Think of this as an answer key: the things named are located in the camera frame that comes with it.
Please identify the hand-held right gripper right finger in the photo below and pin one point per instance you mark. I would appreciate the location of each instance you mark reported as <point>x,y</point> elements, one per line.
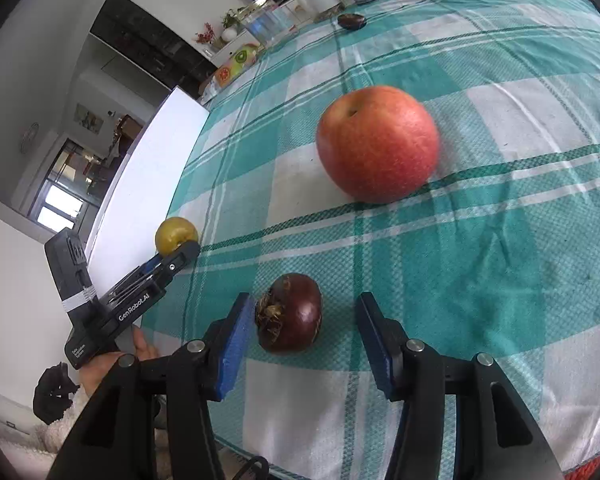
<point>375,345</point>

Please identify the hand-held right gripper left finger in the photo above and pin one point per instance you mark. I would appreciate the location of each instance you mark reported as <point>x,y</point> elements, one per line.
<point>235,345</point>

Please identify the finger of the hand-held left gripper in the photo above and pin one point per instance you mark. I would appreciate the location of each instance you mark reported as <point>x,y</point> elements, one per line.
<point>180,260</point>
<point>147,266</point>

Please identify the yellow-green plum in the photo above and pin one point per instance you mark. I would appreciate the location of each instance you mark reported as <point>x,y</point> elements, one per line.
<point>172,231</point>

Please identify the dark brown water chestnut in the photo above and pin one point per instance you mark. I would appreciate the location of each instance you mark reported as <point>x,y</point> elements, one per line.
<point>297,312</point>

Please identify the white cardboard box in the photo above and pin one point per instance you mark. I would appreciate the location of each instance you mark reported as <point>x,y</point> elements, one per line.
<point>150,170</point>

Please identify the person's left hand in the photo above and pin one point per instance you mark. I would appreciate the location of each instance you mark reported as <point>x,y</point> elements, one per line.
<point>144,347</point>

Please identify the dark object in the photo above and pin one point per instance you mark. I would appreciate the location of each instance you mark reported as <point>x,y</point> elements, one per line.
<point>52,392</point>

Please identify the glass balcony door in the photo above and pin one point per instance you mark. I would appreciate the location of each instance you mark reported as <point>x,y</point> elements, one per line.
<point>65,195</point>

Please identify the red apple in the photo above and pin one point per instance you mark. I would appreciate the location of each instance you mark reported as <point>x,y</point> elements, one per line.
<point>377,145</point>

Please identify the fruit printed packet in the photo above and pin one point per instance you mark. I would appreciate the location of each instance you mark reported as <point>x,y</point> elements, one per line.
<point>235,62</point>

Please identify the dark display cabinet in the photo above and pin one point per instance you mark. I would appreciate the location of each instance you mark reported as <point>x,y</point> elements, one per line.
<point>145,50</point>

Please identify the red flowers in vase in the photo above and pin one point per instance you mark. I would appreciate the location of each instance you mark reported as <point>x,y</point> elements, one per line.
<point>206,35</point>

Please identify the green plant in white vase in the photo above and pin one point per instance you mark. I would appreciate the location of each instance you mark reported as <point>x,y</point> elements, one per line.
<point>231,22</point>

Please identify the clear glass jar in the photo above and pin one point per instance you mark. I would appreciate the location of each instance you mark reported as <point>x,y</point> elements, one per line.
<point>267,22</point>

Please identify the orange fuzzy clothing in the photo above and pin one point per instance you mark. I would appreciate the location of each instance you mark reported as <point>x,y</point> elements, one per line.
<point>597,467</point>

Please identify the dark round fruit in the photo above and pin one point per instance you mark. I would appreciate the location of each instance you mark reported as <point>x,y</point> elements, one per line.
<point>351,21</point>

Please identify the framed wall painting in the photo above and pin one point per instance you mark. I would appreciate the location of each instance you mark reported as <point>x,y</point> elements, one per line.
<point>89,117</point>

